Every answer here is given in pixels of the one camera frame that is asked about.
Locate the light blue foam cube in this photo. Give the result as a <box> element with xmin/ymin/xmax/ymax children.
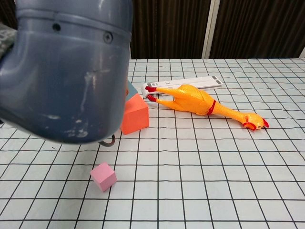
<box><xmin>125</xmin><ymin>80</ymin><xmax>139</xmax><ymax>102</ymax></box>

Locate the pink foam cube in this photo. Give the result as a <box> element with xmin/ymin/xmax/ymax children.
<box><xmin>90</xmin><ymin>162</ymin><xmax>118</xmax><ymax>192</ymax></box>

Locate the orange foam cube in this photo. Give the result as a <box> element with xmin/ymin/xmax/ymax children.
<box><xmin>120</xmin><ymin>93</ymin><xmax>150</xmax><ymax>135</ymax></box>

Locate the yellow rubber chicken toy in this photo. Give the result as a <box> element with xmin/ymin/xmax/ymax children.
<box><xmin>144</xmin><ymin>83</ymin><xmax>269</xmax><ymax>131</ymax></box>

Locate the white power strip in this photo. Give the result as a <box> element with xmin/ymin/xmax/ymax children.
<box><xmin>142</xmin><ymin>75</ymin><xmax>224</xmax><ymax>99</ymax></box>

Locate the checkered light blue tablecloth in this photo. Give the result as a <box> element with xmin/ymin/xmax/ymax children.
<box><xmin>0</xmin><ymin>57</ymin><xmax>305</xmax><ymax>229</ymax></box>

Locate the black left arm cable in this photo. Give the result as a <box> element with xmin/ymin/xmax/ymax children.
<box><xmin>99</xmin><ymin>135</ymin><xmax>116</xmax><ymax>147</ymax></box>

